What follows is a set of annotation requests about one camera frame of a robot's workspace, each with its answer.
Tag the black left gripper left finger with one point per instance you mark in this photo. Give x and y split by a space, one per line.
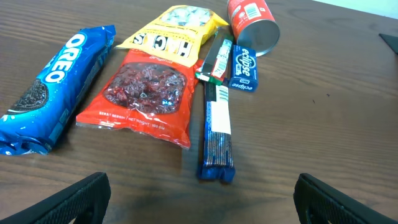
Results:
84 202

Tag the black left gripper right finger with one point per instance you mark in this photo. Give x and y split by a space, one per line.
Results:
318 203

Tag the red Hacks candy bag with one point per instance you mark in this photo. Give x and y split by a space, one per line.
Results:
148 95

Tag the red Pringles can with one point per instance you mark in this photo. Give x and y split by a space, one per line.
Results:
253 25

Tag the yellow Hacks candy bag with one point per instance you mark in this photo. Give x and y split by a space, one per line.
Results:
177 34

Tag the dark green box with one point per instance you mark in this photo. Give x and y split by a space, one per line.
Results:
391 41

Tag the blue Oreo cookie pack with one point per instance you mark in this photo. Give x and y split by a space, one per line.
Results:
36 120

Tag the dark blue wafer bar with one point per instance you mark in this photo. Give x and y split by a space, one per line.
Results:
217 162

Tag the blue Eclipse mint box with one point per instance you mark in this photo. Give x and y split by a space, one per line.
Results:
244 75

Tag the green chocolate bar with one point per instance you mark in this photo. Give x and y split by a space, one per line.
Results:
214 67

